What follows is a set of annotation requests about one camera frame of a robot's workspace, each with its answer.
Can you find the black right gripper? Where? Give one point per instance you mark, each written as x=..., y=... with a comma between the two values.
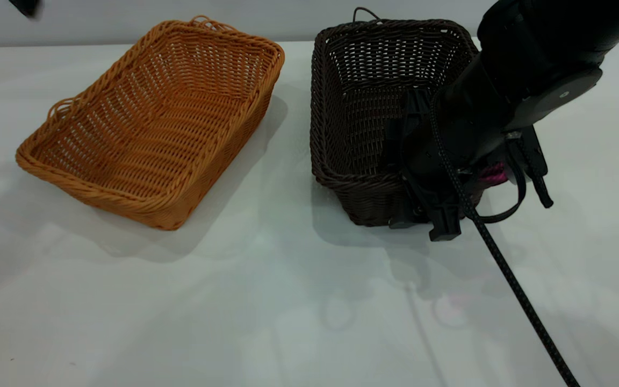
x=436, y=180

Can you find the dark brown woven basket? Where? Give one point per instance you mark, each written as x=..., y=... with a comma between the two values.
x=363, y=107

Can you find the orange-brown woven basket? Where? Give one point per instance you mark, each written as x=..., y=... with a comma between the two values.
x=153, y=134

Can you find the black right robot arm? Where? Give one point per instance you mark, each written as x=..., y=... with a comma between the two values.
x=546, y=43

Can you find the pink patch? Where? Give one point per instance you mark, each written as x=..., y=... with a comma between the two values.
x=493, y=173

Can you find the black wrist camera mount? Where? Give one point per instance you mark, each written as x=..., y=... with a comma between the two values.
x=409, y=129

